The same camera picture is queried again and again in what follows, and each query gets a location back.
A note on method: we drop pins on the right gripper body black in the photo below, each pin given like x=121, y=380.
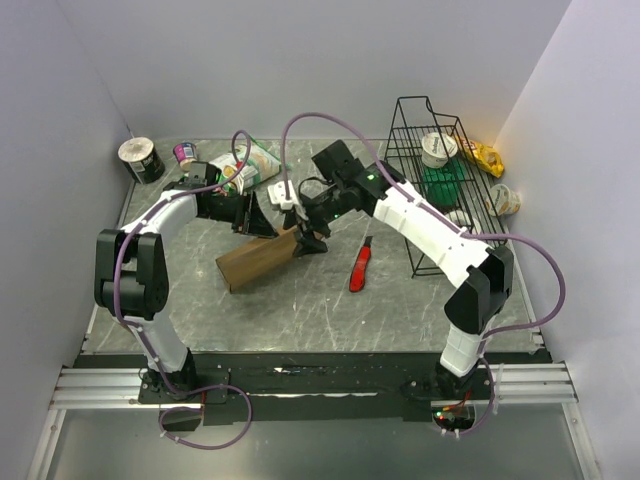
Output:
x=321, y=210

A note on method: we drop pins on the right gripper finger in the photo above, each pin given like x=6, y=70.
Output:
x=293, y=219
x=309, y=242

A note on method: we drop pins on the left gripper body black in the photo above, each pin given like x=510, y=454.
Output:
x=235, y=212

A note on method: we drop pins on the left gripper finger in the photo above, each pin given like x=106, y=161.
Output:
x=259, y=229
x=254, y=214

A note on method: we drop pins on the brown cardboard express box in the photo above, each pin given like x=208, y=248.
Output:
x=251, y=261

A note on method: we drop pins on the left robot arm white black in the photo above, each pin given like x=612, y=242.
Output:
x=131, y=277

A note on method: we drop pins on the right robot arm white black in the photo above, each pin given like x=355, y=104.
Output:
x=481, y=275

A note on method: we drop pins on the green white chips bag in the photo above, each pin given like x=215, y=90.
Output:
x=263, y=165

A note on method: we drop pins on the purple small yogurt cup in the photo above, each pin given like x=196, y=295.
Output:
x=185, y=154

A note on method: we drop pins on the green lidded container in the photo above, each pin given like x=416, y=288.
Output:
x=444, y=185

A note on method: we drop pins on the black can white lid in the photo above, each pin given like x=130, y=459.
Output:
x=141, y=160

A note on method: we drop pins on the white yogurt cup in rack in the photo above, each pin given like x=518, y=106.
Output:
x=438, y=149

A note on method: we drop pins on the white cup in rack front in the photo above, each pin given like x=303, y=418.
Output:
x=464, y=220

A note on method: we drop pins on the yellow chips bag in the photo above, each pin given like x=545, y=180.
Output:
x=486, y=158

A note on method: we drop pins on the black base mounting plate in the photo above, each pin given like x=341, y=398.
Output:
x=222, y=389

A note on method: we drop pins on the yellow white yogurt cup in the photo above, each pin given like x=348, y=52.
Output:
x=502, y=200

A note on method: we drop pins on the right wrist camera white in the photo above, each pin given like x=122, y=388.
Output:
x=283, y=197

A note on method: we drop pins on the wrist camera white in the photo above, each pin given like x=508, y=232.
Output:
x=283, y=197
x=238, y=175

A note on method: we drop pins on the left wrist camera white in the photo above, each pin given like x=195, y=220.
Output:
x=238, y=175

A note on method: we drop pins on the black wire basket rack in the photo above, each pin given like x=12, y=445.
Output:
x=414, y=117

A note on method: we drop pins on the aluminium rail frame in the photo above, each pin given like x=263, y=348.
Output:
x=121, y=388

